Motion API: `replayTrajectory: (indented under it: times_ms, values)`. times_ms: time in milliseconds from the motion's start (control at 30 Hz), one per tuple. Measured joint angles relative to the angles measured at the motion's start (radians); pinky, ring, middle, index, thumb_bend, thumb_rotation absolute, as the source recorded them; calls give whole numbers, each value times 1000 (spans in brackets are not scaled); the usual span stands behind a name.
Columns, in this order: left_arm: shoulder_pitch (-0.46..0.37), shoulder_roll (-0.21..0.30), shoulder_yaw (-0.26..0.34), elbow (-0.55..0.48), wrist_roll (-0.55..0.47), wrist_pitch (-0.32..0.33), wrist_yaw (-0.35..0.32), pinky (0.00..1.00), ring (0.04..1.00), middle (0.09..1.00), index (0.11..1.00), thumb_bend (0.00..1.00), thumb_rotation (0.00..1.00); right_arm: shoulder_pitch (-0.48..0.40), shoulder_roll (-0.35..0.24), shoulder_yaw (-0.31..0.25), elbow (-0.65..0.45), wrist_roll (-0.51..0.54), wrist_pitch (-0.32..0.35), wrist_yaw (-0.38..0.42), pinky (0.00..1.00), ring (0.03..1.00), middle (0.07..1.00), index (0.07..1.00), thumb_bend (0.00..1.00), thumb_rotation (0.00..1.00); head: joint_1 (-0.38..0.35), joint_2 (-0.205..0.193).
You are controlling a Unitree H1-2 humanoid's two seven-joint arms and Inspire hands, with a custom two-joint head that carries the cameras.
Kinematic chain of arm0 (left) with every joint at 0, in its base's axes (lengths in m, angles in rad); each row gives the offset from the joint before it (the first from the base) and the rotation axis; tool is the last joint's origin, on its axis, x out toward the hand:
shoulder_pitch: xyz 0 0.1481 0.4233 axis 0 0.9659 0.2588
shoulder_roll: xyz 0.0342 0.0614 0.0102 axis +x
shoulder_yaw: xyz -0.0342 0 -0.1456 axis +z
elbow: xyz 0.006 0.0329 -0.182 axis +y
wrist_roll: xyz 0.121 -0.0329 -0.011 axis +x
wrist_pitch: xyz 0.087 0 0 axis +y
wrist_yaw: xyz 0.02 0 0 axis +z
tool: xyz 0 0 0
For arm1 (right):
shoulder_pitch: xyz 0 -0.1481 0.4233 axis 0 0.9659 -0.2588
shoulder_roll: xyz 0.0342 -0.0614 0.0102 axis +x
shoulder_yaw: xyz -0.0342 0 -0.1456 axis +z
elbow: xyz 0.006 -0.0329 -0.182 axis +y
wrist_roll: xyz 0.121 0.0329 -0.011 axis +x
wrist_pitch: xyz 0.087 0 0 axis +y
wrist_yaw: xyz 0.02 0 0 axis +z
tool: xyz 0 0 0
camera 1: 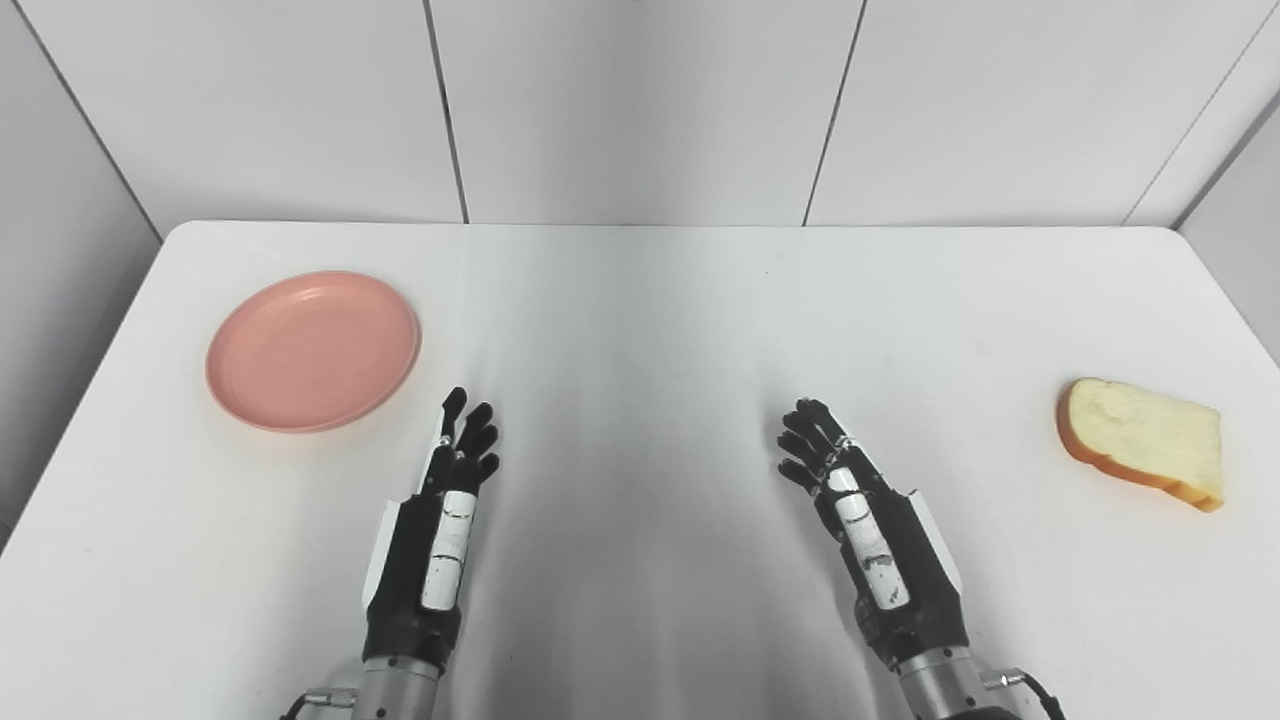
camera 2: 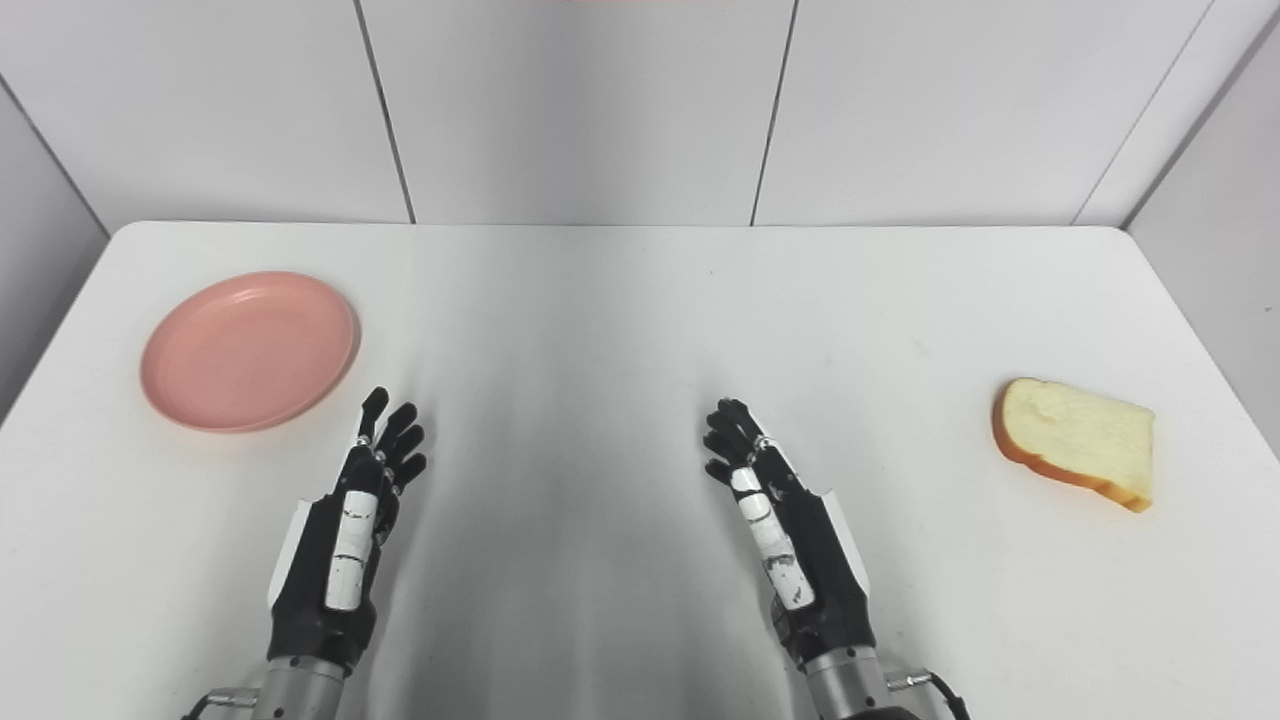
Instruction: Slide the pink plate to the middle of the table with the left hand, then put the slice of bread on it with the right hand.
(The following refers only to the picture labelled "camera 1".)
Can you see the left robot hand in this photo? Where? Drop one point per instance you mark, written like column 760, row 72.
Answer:
column 415, row 570

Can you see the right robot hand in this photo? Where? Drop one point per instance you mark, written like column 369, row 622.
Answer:
column 895, row 560

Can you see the pink plate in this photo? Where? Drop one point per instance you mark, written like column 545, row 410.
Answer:
column 313, row 351

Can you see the slice of bread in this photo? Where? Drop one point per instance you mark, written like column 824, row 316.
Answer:
column 1145, row 440

